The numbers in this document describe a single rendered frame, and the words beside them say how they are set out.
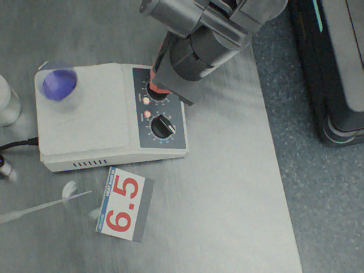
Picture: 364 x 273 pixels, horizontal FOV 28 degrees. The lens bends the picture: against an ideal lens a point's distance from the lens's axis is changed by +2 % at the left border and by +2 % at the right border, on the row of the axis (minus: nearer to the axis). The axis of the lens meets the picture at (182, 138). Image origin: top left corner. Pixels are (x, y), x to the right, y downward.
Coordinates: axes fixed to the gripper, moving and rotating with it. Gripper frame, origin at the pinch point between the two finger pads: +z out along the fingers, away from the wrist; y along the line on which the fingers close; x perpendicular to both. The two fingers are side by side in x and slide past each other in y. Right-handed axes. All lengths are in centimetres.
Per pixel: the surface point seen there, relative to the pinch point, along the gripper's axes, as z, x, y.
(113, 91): 0.7, -5.2, 4.2
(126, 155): 2.9, 0.6, 10.6
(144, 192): 6.8, 6.3, 12.3
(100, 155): 3.9, -2.5, 11.9
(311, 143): 53, 58, -41
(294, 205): 57, 60, -25
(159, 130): 0.8, 3.0, 5.7
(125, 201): 6.7, 4.2, 14.9
